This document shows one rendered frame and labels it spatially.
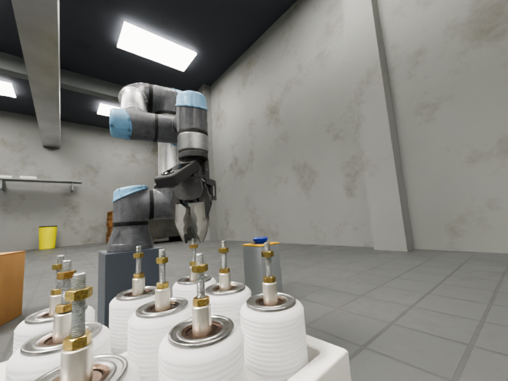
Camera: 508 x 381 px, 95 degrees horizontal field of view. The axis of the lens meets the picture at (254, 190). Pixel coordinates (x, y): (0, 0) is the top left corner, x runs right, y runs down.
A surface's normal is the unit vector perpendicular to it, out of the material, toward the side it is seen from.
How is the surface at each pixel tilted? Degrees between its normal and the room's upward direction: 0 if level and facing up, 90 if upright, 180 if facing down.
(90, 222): 90
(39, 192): 90
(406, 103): 90
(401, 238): 90
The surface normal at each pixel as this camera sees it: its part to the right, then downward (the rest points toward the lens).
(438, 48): -0.77, -0.03
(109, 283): 0.63, -0.14
